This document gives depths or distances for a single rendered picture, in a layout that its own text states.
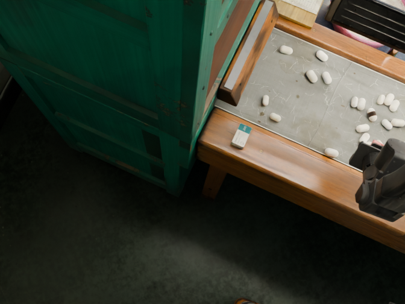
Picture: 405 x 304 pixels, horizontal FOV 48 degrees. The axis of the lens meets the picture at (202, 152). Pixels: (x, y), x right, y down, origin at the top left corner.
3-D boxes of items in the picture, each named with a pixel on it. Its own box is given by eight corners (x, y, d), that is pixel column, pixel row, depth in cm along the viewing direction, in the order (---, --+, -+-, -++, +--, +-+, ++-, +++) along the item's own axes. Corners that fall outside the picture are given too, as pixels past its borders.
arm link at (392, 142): (355, 206, 91) (396, 221, 91) (384, 163, 84) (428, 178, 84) (351, 173, 101) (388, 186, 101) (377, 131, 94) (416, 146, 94)
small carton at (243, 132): (242, 149, 119) (243, 147, 117) (230, 144, 119) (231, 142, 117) (251, 129, 120) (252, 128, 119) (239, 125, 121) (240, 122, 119)
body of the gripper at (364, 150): (361, 139, 104) (362, 155, 98) (403, 157, 103) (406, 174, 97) (348, 160, 108) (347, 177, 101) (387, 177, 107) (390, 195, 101)
